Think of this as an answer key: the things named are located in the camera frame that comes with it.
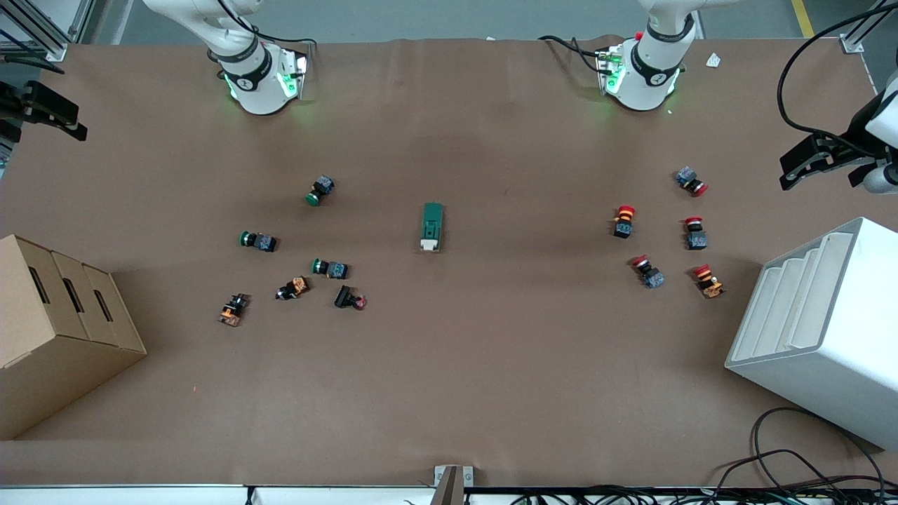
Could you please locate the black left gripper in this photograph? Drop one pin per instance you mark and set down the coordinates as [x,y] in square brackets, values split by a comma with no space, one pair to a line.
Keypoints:
[847,149]

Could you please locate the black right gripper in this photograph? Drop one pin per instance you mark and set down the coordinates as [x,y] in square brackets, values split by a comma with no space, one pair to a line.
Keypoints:
[15,105]

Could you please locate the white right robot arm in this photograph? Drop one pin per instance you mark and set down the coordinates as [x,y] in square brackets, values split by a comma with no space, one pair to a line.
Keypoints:
[256,77]

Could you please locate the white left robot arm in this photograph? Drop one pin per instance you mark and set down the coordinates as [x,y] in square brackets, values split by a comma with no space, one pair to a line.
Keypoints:
[649,70]

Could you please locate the red emergency button blue block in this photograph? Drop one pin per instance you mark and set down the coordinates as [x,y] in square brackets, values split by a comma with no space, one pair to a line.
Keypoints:
[648,272]
[691,180]
[696,235]

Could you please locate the white paper scrap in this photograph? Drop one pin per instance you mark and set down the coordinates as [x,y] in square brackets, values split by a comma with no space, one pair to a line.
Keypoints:
[713,60]

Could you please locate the red emergency button orange block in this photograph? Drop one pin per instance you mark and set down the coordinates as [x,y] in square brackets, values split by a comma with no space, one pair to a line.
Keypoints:
[624,221]
[708,281]

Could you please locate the white stepped storage rack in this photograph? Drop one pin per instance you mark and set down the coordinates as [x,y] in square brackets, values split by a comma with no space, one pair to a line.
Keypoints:
[828,351]

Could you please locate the brown cardboard box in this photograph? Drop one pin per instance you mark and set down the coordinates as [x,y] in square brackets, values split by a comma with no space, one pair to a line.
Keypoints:
[63,337]

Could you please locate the brown paper table mat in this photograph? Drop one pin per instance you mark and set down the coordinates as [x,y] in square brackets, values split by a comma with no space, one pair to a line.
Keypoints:
[491,365]

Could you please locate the aluminium frame post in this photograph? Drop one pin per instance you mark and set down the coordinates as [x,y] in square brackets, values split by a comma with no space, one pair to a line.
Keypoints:
[35,31]
[852,43]

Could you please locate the green push button switch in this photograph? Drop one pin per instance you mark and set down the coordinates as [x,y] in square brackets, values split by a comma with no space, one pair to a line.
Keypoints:
[259,242]
[331,268]
[320,190]

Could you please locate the black switch orange block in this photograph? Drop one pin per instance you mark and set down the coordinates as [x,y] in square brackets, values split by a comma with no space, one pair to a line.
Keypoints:
[233,309]
[293,288]

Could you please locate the black switch red lens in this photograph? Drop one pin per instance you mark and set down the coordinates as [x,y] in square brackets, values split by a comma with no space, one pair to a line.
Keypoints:
[347,297]

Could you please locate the white table edge rail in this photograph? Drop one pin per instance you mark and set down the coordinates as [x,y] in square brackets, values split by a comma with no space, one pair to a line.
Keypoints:
[140,496]

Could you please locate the grey metal bracket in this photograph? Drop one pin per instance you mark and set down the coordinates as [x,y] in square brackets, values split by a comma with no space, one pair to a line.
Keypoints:
[452,484]

